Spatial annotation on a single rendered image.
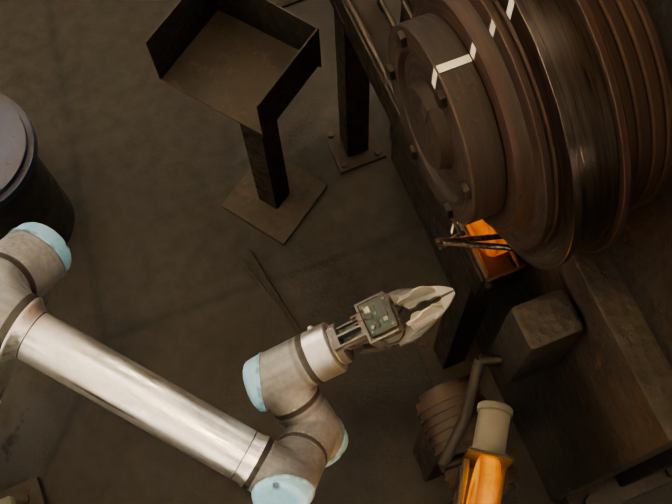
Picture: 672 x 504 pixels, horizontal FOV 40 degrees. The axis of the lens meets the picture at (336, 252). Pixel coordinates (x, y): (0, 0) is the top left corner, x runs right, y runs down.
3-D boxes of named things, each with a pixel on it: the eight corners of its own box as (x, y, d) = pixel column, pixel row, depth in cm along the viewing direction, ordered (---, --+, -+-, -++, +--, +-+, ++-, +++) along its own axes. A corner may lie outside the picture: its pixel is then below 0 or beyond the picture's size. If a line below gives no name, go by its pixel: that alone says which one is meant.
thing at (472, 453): (503, 472, 155) (514, 457, 145) (502, 476, 155) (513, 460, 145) (459, 462, 156) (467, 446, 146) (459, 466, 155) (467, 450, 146)
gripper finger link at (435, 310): (456, 302, 145) (404, 327, 146) (463, 309, 150) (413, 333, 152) (448, 285, 146) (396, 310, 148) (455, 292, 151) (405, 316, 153)
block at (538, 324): (541, 324, 169) (569, 282, 147) (561, 364, 166) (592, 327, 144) (488, 345, 168) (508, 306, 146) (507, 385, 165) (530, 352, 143)
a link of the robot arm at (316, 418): (296, 484, 157) (259, 430, 153) (314, 441, 167) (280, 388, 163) (342, 473, 153) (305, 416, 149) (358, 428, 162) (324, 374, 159)
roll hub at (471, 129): (413, 85, 140) (425, -33, 114) (491, 243, 131) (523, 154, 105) (379, 97, 140) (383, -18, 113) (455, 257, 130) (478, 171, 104)
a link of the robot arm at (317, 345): (331, 384, 156) (311, 333, 160) (357, 372, 155) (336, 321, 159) (314, 378, 148) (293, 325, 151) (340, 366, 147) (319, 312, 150)
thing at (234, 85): (249, 138, 247) (207, -34, 180) (330, 186, 242) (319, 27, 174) (205, 196, 242) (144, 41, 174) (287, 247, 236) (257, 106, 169)
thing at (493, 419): (510, 415, 156) (516, 405, 151) (502, 467, 152) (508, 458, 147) (475, 407, 157) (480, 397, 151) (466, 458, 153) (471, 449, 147)
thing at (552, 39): (443, 49, 153) (476, -172, 109) (571, 297, 137) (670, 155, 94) (408, 62, 153) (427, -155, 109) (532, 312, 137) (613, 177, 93)
